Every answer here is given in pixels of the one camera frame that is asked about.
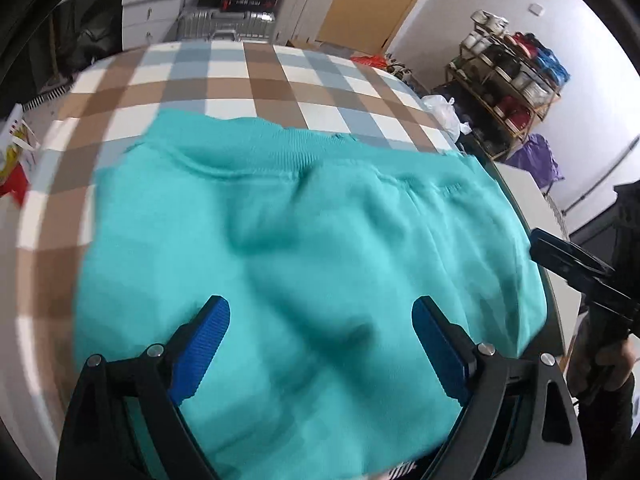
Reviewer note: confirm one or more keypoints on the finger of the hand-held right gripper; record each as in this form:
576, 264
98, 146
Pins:
565, 257

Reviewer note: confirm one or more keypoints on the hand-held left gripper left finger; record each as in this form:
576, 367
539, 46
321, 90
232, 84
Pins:
202, 350

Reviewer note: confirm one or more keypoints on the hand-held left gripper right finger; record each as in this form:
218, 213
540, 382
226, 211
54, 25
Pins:
440, 350

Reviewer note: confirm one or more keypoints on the teal zip jacket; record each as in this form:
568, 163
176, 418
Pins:
300, 285

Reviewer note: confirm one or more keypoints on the person's right forearm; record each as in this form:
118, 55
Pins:
607, 435

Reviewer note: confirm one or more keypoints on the person's right hand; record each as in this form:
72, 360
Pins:
617, 365

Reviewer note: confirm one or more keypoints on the grey table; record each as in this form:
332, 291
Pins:
540, 220

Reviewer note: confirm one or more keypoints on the purple plastic bag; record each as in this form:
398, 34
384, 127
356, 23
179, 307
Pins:
537, 160

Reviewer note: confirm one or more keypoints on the wooden shoe rack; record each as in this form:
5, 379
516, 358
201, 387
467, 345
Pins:
500, 110

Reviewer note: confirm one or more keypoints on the white plastic bag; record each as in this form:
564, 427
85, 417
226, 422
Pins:
442, 117

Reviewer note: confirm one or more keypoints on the scattered colourful shoe pile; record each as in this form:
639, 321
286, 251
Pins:
405, 75

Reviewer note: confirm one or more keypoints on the checked blanket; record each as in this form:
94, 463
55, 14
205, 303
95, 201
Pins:
225, 85

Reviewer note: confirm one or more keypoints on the white printed paper bag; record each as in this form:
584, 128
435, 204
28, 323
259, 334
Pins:
15, 160

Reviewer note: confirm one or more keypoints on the red plastic bag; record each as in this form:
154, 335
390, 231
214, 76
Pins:
370, 61

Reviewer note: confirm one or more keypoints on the wooden door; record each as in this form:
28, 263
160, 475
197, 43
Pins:
375, 5

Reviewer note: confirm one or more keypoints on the silver suitcase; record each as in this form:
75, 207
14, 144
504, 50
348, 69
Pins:
230, 25

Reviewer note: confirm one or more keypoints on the black bag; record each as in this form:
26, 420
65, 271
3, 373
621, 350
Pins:
90, 30

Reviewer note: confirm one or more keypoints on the white desk with drawers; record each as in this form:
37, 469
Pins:
150, 5

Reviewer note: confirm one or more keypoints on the white upright suitcase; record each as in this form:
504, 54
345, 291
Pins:
310, 0

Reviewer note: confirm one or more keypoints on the white light switch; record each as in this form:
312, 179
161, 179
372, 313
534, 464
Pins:
536, 9

